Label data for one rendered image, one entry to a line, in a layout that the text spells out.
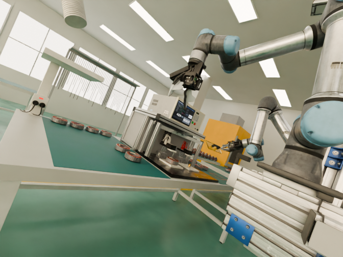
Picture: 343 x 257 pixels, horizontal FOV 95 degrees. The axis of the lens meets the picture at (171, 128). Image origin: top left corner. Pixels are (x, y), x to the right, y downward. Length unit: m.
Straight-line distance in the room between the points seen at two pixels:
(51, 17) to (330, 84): 7.45
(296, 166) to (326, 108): 0.21
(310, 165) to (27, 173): 0.91
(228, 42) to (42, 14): 7.09
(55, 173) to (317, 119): 0.83
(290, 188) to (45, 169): 0.83
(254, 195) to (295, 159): 0.19
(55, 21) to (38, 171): 7.04
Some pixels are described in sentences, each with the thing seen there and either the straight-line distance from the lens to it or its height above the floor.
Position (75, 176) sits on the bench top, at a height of 0.73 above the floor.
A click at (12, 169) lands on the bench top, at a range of 0.68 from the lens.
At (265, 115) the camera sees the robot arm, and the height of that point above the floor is 1.39.
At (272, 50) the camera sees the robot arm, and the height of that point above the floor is 1.51.
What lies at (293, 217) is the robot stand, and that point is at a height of 0.90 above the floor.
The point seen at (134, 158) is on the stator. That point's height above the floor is 0.77.
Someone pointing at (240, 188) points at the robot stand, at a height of 0.91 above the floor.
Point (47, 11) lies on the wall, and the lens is 7.59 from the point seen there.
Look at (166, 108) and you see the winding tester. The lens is 1.43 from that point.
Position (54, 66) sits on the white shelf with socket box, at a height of 1.14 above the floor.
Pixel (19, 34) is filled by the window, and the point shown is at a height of 2.07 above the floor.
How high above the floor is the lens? 1.01
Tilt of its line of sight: 1 degrees up
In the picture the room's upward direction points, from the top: 22 degrees clockwise
